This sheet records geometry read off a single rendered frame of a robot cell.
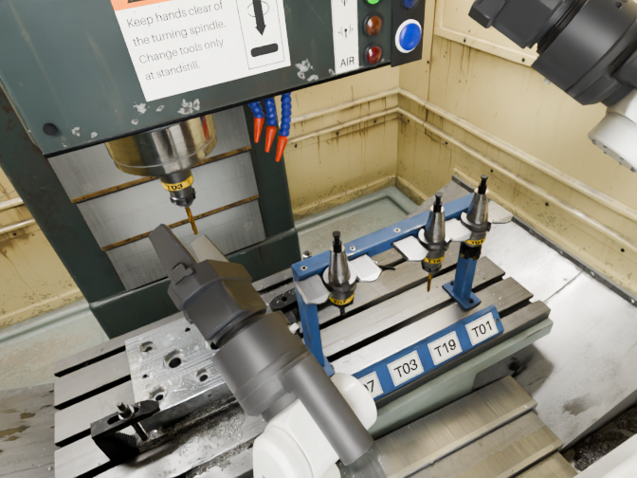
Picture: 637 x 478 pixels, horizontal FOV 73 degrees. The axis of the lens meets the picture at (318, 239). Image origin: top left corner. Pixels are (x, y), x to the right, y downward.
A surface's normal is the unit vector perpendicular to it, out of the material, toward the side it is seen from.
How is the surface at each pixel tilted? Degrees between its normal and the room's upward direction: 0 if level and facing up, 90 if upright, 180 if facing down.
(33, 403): 24
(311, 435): 33
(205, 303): 43
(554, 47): 97
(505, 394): 8
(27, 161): 90
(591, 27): 64
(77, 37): 90
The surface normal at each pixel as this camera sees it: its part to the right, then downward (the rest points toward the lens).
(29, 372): -0.09, -0.76
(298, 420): 0.42, -0.54
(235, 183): 0.43, 0.55
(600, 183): -0.89, 0.35
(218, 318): -0.22, -0.11
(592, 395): -0.44, -0.56
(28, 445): 0.29, -0.83
